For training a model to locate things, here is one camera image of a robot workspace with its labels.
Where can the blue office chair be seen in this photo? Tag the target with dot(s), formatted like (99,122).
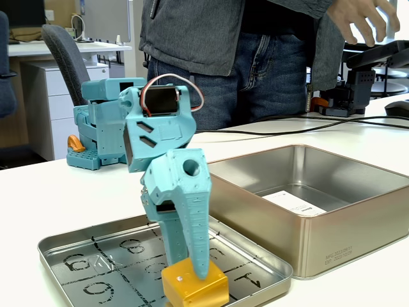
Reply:
(6,80)

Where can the person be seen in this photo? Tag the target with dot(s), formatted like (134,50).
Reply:
(191,32)

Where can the grey partition panel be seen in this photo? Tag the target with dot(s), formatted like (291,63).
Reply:
(105,19)

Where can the black computer mouse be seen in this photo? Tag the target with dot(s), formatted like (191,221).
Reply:
(397,109)

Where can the white desk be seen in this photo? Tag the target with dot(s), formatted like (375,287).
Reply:
(48,48)

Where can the tin lid with numbers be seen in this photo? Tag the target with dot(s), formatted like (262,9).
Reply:
(96,281)

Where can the yellow block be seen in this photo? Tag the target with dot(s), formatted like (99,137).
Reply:
(185,288)

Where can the white paper label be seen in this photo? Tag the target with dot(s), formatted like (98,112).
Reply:
(295,204)

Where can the grey office chair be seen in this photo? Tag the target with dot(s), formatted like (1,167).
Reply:
(64,57)

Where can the white drawer cabinet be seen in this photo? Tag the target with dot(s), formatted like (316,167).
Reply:
(54,105)

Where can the square metal tin box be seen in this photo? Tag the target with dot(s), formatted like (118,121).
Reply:
(351,243)

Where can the person's left hand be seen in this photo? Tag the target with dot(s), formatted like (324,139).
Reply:
(351,16)

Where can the orange table clamp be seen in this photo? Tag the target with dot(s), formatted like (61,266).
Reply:
(76,143)
(319,103)

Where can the clear tape piece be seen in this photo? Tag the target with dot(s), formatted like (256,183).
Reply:
(103,263)

